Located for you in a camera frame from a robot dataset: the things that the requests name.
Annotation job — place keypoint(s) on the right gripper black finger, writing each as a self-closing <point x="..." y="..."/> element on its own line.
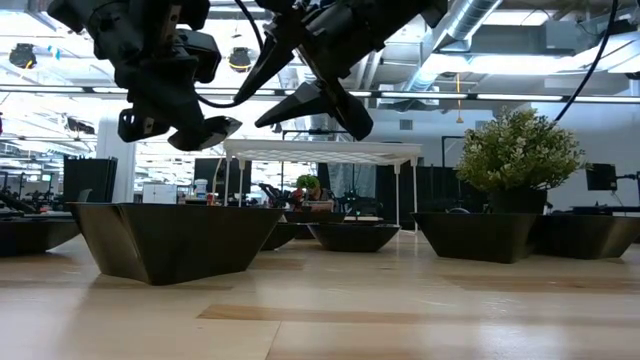
<point x="310" y="105"/>
<point x="272" y="65"/>

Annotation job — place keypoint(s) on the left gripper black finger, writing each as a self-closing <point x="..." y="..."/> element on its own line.
<point x="205" y="134"/>

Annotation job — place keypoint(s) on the black square mini plate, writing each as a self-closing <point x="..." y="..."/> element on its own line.
<point x="175" y="240"/>
<point x="590" y="237"/>
<point x="475" y="237"/>
<point x="315" y="218"/>

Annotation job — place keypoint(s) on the small black monitor on arm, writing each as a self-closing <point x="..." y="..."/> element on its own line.
<point x="600" y="177"/>

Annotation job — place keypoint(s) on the background black robot arm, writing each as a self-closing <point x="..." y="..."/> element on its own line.
<point x="275" y="195"/>

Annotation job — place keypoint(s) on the white cabinet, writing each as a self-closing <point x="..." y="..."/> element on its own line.
<point x="160" y="194"/>

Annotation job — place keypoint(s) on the small plant in red pot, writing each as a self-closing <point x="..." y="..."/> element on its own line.
<point x="307" y="181"/>

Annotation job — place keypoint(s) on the person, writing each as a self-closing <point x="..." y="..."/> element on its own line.
<point x="322" y="199"/>

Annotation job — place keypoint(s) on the small robot with green light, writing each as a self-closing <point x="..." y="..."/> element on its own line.
<point x="360" y="205"/>

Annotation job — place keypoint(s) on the black partition panel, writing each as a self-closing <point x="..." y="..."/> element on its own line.
<point x="90" y="180"/>

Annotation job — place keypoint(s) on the black curtain partition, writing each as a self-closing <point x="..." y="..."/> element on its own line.
<point x="435" y="190"/>

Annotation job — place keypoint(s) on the long ceiling light strip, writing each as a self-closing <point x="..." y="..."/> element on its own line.
<point x="500" y="96"/>

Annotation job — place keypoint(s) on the green artificial potted plant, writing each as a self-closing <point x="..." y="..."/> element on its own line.
<point x="520" y="150"/>

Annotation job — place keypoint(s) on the black hanging ceiling camera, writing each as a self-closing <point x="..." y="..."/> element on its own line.
<point x="240" y="60"/>
<point x="22" y="56"/>

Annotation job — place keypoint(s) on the silver ventilation duct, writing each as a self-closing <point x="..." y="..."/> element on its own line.
<point x="475" y="15"/>

